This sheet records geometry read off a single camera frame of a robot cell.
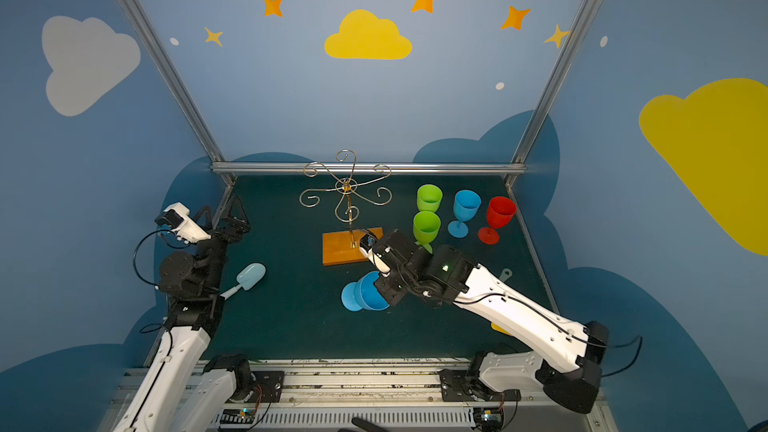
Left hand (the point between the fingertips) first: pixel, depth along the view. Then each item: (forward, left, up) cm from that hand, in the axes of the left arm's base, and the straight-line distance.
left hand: (220, 201), depth 67 cm
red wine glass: (+13, -73, -20) cm, 77 cm away
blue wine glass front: (+18, -64, -21) cm, 69 cm away
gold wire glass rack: (+1, -28, -3) cm, 28 cm away
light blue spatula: (-1, +6, -36) cm, 37 cm away
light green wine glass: (+23, -52, -23) cm, 62 cm away
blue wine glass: (-18, -33, -9) cm, 39 cm away
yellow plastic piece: (-16, -71, -36) cm, 81 cm away
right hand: (-11, -38, -13) cm, 42 cm away
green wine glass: (+12, -51, -25) cm, 58 cm away
